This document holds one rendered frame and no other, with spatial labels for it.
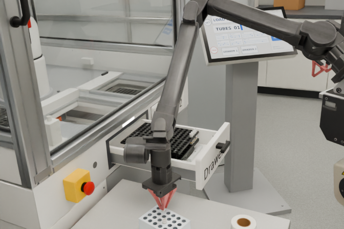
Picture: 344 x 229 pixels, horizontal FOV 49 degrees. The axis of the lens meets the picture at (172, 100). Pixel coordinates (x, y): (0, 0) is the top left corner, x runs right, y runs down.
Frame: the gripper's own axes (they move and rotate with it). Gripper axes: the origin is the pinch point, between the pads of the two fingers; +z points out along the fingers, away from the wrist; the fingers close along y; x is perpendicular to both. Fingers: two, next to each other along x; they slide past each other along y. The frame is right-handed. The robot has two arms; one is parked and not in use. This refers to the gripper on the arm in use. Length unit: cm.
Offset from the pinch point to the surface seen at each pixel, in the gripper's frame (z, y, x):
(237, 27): -31, -116, -45
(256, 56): -17, -113, -31
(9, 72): -44, 28, -20
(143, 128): -8.9, -21.9, -28.6
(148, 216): 1.6, 4.5, -1.7
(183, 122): 8, -64, -44
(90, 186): -7.1, 13.0, -16.0
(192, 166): -7.4, -13.0, 0.9
